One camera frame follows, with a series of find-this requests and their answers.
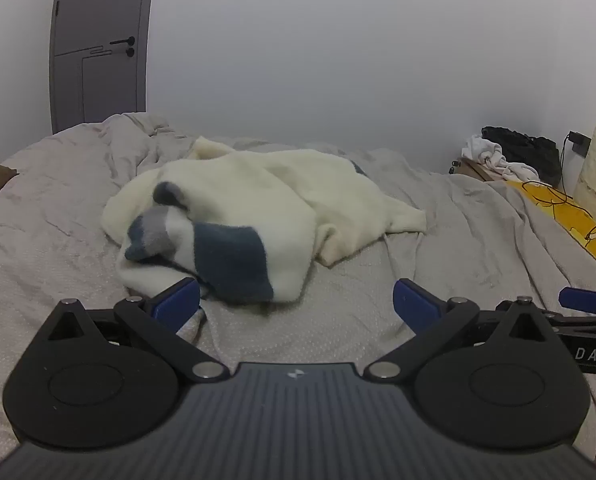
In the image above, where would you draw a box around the black charger plug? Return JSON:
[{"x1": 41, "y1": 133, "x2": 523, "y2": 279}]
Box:
[{"x1": 567, "y1": 131, "x2": 592, "y2": 158}]

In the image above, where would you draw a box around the yellow cloth with cable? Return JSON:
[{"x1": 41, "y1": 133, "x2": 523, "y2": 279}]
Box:
[{"x1": 505, "y1": 180, "x2": 596, "y2": 278}]

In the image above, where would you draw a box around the black bag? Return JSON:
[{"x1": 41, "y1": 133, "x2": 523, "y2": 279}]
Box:
[{"x1": 480, "y1": 126, "x2": 563, "y2": 187}]

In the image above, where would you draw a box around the black charger cable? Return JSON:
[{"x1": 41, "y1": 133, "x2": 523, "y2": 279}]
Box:
[{"x1": 520, "y1": 135, "x2": 596, "y2": 261}]

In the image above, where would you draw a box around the grey door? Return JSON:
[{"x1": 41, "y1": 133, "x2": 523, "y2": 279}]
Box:
[{"x1": 49, "y1": 0, "x2": 157, "y2": 135}]

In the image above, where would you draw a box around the cream sweater with blue stripes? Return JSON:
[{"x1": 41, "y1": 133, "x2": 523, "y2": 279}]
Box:
[{"x1": 100, "y1": 136, "x2": 427, "y2": 305}]

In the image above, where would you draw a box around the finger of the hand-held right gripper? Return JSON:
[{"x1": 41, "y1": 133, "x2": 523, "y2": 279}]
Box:
[{"x1": 543, "y1": 286, "x2": 596, "y2": 333}]

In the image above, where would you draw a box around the white crumpled cloth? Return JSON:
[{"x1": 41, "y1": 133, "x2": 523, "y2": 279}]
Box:
[{"x1": 460, "y1": 135, "x2": 541, "y2": 182}]

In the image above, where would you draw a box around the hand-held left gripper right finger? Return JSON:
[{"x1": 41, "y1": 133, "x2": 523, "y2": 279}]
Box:
[{"x1": 365, "y1": 278, "x2": 554, "y2": 381}]

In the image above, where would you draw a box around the grey dotted duvet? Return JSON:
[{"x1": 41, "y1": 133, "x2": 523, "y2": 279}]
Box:
[{"x1": 0, "y1": 112, "x2": 596, "y2": 466}]

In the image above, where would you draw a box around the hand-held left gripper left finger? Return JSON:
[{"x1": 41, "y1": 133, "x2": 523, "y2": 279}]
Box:
[{"x1": 42, "y1": 277, "x2": 229, "y2": 381}]

